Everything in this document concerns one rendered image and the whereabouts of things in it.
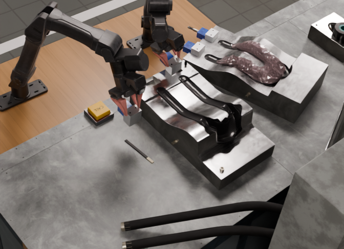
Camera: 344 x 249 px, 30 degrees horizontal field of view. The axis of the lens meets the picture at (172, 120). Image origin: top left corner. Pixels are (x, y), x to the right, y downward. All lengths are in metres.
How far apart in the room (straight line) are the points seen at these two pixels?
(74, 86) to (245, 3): 2.05
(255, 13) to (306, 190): 2.90
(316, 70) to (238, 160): 0.54
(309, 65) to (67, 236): 1.13
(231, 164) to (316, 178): 0.80
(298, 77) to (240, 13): 1.80
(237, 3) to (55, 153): 2.32
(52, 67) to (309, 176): 1.41
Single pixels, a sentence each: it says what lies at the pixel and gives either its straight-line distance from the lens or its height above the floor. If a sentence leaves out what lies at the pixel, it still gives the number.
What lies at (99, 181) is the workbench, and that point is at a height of 0.80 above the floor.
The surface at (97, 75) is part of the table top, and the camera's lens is 2.53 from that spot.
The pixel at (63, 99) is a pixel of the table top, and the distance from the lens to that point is 2.45.
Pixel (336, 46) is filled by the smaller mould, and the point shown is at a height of 0.85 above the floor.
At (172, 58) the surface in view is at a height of 0.95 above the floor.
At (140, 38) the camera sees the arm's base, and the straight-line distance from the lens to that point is 2.69.
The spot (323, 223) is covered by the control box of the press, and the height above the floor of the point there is 1.40.
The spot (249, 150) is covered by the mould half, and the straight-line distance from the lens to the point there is 2.24.
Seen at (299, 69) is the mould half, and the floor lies 0.91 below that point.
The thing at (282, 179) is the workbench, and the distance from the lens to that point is 2.27.
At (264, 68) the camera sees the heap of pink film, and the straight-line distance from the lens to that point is 2.50.
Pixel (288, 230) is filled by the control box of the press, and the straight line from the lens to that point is 1.56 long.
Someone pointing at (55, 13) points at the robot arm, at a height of 1.24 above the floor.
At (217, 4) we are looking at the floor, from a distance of 4.26.
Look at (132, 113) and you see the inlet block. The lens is 2.18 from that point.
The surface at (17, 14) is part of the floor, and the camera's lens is 4.14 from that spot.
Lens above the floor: 2.55
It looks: 47 degrees down
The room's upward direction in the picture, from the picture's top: 6 degrees clockwise
